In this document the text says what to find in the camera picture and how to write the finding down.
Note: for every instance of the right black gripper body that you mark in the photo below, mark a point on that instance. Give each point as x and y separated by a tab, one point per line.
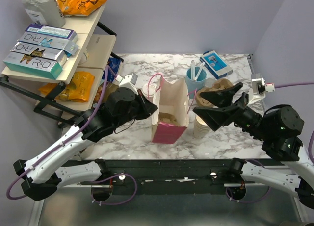
249	120

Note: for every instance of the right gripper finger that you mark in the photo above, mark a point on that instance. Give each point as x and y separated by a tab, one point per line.
221	98
215	118

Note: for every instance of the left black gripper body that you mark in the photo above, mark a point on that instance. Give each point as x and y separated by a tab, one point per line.
132	113

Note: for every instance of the brown cardboard cup carrier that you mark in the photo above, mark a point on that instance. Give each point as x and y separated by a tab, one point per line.
167	118

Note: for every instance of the brown pink paper bag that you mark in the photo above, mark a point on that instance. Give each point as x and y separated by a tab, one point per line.
172	98

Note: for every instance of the white sachet stick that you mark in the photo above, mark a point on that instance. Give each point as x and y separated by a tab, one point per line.
199	72
193	71

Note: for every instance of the white paper coffee cup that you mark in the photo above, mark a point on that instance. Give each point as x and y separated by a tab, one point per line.
146	101

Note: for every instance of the white plastic cup lid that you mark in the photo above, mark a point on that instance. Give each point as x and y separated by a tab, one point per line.
148	90

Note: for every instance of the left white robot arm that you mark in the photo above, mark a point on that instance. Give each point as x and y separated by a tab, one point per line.
44	174

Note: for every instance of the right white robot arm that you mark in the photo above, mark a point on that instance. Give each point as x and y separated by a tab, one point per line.
278	129

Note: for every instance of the grey coffee bag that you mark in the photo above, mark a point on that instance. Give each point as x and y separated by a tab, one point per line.
44	12

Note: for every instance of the stack of cardboard carriers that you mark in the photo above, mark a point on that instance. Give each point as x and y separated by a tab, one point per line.
218	85

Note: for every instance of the stack of paper cups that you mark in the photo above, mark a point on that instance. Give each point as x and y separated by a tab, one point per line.
200	128

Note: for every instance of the light blue utensil cup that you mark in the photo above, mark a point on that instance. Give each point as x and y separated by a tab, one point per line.
198	84

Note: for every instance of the blue white razor box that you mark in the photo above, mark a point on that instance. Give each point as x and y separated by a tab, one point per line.
215	64

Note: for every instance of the blue snack bag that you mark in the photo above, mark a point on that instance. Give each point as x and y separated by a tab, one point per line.
114	64

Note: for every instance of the orange snack bag lower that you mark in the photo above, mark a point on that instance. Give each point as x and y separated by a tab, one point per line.
79	88

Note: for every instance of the orange snack bag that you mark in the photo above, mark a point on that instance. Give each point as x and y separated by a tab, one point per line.
79	88
79	7

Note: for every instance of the black beige shelf rack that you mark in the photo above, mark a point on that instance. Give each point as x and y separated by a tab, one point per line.
96	42

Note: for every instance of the silver R&O box upper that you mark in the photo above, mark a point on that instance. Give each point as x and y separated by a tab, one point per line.
68	46

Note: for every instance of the silver r&o box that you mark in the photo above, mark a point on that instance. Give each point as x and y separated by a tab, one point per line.
68	46
41	51

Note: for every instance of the teal R&O box front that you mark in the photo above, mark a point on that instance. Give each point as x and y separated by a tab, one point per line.
33	65

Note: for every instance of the silver R&O box middle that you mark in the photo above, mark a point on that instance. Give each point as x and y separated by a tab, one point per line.
41	51

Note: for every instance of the purple white box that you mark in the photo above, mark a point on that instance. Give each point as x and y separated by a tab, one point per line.
68	34

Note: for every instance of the orange snack bag top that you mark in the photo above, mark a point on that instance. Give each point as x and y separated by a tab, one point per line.
79	7

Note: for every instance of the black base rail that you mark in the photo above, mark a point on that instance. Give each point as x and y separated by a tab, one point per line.
170	177

